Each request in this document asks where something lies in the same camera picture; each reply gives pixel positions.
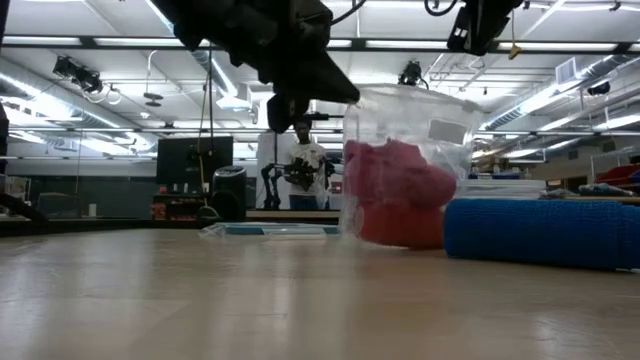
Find clear plastic zip bag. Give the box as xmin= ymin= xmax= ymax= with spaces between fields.
xmin=342 ymin=83 xmax=485 ymax=249

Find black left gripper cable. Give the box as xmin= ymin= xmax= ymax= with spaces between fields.
xmin=329 ymin=0 xmax=369 ymax=26

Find black metal table frame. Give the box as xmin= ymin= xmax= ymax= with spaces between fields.
xmin=0 ymin=192 xmax=346 ymax=239

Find person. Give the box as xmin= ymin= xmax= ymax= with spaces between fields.
xmin=287 ymin=117 xmax=331 ymax=211

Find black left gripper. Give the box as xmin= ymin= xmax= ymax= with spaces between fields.
xmin=149 ymin=0 xmax=361 ymax=133

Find red bandage roll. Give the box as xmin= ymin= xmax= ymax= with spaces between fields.
xmin=357 ymin=199 xmax=446 ymax=250

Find red and black tool cart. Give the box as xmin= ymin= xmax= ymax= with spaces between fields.
xmin=151 ymin=192 xmax=206 ymax=221

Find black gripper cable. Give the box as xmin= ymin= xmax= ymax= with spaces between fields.
xmin=329 ymin=0 xmax=369 ymax=26
xmin=423 ymin=0 xmax=459 ymax=17

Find red storage bins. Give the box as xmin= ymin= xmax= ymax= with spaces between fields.
xmin=594 ymin=164 xmax=640 ymax=187

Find white cabinet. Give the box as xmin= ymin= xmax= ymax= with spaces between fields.
xmin=256 ymin=132 xmax=291 ymax=209

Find black background robot arms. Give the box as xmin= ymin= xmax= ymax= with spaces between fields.
xmin=259 ymin=157 xmax=337 ymax=211

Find blue elastic bandage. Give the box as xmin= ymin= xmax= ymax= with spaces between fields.
xmin=443 ymin=198 xmax=640 ymax=272

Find black monitor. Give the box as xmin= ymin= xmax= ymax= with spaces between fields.
xmin=156 ymin=135 xmax=235 ymax=186

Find clear lid with teal rim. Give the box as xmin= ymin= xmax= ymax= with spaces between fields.
xmin=198 ymin=222 xmax=342 ymax=241

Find black ceiling device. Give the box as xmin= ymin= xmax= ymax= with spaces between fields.
xmin=398 ymin=60 xmax=426 ymax=87
xmin=52 ymin=55 xmax=104 ymax=95

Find pink bandage roll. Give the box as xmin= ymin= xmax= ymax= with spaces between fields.
xmin=343 ymin=139 xmax=457 ymax=211

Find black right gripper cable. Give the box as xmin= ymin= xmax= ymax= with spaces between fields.
xmin=423 ymin=0 xmax=459 ymax=17

